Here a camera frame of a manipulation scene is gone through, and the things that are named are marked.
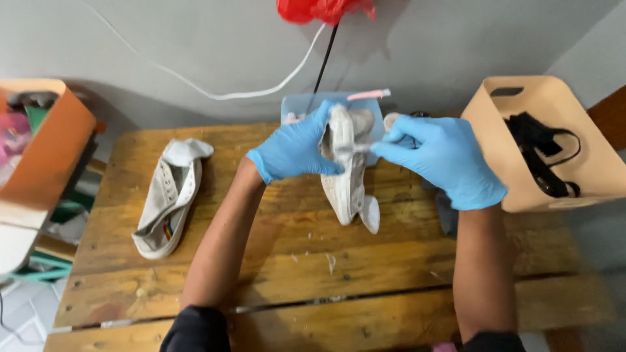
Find white cable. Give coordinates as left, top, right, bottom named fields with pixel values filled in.
left=81, top=0, right=327, bottom=101

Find black straps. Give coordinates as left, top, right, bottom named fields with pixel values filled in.
left=504, top=112, right=583, bottom=199

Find red plastic bag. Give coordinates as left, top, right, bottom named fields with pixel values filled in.
left=276, top=0, right=377, bottom=27

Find pale blue plastic container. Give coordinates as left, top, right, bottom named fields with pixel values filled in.
left=280, top=91, right=388, bottom=167

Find white canvas sneaker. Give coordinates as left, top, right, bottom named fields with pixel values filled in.
left=318, top=103, right=381, bottom=235

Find beige box with handle slot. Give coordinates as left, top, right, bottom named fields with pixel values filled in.
left=460, top=75, right=626, bottom=214

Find black cable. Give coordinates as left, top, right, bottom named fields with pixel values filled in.
left=312, top=22, right=340, bottom=95

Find green plastic rack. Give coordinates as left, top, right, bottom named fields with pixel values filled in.
left=9, top=190, right=96, bottom=283

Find person's black sleeve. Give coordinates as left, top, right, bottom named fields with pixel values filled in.
left=159, top=305, right=231, bottom=352
left=462, top=331, right=527, bottom=352

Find pink toothbrush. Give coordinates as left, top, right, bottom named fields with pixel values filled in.
left=347, top=88, right=392, bottom=102

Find person's black right sleeve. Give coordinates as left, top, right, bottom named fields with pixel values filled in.
left=462, top=331, right=527, bottom=352

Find person's right hand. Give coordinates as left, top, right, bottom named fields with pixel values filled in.
left=371, top=115, right=508, bottom=211

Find small clear cleaning brush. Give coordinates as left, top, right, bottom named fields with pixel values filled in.
left=336, top=142, right=378, bottom=153

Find orange storage box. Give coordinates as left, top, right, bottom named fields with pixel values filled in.
left=0, top=79, right=97, bottom=275

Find white sneaker with rainbow tag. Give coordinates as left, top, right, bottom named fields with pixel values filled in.
left=131, top=138, right=215, bottom=260

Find person's left hand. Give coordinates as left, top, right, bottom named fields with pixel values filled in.
left=246, top=100, right=346, bottom=185

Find person's black left sleeve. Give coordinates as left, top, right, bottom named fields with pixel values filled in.
left=159, top=305, right=231, bottom=352

